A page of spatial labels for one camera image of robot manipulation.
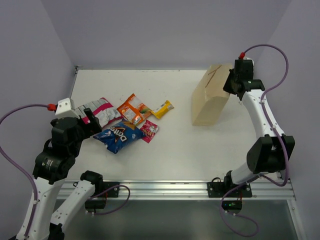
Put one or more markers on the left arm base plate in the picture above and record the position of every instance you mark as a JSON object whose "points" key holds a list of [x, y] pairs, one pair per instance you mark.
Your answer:
{"points": [[98, 201]]}

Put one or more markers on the blue Doritos bag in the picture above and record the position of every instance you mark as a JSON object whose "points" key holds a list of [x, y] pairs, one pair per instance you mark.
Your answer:
{"points": [[119, 135]]}

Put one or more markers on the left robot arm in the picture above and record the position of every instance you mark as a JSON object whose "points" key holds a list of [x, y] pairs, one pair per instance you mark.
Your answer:
{"points": [[42, 221]]}

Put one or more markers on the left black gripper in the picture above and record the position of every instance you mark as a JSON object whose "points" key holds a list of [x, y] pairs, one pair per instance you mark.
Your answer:
{"points": [[87, 122]]}

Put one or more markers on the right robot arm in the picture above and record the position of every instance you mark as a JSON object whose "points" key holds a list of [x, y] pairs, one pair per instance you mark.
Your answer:
{"points": [[272, 150]]}

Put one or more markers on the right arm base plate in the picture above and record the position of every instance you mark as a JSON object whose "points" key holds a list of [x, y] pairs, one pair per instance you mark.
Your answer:
{"points": [[233, 202]]}

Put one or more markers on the pink white snack bag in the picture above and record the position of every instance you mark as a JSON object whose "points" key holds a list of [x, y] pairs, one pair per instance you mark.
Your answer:
{"points": [[101, 109]]}

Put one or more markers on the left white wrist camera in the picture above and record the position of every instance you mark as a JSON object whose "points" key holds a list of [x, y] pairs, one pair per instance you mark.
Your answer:
{"points": [[65, 108]]}

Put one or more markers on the beige paper bag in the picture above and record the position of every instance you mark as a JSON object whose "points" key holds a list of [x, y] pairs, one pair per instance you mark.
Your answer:
{"points": [[209, 99]]}

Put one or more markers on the red candy packet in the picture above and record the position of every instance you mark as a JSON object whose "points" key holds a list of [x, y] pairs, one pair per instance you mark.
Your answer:
{"points": [[149, 130]]}

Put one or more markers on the orange snack packet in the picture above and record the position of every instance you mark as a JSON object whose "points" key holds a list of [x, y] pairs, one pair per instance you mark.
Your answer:
{"points": [[134, 111]]}

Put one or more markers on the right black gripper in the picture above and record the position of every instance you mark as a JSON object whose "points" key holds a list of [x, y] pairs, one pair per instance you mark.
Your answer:
{"points": [[226, 86]]}

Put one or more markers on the aluminium mounting rail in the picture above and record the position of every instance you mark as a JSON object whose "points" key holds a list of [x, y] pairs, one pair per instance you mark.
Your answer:
{"points": [[261, 189]]}

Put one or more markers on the yellow snack bar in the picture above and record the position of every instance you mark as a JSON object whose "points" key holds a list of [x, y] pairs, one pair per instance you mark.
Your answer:
{"points": [[163, 109]]}

